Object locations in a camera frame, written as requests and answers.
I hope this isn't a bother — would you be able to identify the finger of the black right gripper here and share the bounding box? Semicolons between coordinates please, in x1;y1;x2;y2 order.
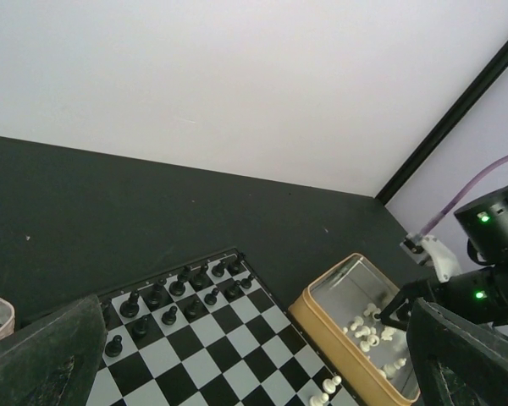
379;280;428;329

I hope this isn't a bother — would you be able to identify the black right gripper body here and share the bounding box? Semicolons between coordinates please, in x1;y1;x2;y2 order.
423;265;508;325

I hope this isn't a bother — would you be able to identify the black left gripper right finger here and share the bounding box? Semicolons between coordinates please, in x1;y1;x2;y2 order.
406;299;508;405

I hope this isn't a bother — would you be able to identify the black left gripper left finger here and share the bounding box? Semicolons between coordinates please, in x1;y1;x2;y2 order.
0;294;107;405

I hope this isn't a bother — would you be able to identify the white pawn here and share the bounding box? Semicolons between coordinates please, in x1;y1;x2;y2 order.
308;392;329;406
322;376;342;395

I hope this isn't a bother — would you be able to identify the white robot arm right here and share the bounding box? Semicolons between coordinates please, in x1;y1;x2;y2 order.
378;186;508;331

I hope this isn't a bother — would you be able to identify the gold metal tin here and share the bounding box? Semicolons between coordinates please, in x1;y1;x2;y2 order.
289;253;420;405

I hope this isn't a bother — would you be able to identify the black white chessboard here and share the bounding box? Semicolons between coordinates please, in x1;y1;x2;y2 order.
88;249;336;405

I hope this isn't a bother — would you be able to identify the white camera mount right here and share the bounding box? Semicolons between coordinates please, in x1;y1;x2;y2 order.
400;234;463;283

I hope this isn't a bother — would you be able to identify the black frame post right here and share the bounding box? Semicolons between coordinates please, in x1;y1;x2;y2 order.
375;40;508;205

